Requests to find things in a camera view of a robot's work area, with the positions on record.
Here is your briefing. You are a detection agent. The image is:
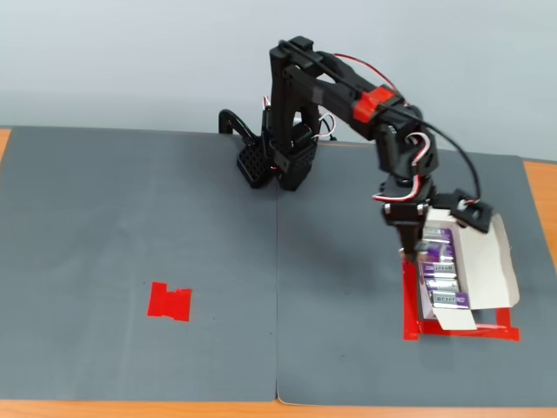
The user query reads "red white gripper servo wire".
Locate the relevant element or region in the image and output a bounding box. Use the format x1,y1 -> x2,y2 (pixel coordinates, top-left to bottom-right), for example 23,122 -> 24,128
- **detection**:
372,132 -> 436,202

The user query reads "grey foam mat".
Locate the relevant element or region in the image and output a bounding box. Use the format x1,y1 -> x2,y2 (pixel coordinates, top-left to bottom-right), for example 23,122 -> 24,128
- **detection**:
0,125 -> 279,402
276,141 -> 557,408

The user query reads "black camera cable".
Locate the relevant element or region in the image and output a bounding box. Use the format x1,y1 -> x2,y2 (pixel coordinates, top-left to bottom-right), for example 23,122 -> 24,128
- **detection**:
278,39 -> 483,206

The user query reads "red tape patch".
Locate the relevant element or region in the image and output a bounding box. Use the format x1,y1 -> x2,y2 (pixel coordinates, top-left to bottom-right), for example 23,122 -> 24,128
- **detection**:
146,281 -> 193,324

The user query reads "red white elbow servo wire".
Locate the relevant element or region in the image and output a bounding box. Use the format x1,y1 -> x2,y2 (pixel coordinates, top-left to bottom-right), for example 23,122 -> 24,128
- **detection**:
333,52 -> 399,95

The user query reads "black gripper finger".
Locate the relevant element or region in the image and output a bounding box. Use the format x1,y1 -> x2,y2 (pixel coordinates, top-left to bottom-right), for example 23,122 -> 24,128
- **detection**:
391,217 -> 426,262

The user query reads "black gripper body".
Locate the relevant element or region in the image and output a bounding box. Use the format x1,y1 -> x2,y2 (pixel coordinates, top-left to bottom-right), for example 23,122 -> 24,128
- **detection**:
377,173 -> 437,228

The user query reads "white cardboard box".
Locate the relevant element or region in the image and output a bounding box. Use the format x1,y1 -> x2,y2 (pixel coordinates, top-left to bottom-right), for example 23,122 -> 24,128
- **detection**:
417,207 -> 521,332

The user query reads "red tape frame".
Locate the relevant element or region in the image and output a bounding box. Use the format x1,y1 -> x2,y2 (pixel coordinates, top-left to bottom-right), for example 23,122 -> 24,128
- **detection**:
400,250 -> 522,343

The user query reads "red white base servo wire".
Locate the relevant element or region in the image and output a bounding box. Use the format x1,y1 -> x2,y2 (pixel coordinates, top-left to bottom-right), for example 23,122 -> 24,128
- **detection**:
317,113 -> 337,141

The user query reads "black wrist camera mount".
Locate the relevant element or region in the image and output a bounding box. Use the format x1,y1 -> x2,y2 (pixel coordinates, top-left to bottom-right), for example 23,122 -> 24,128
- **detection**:
450,187 -> 493,235

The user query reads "black table clamp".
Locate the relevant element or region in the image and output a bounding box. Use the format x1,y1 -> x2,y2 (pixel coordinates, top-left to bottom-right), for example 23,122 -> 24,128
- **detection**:
218,108 -> 273,189

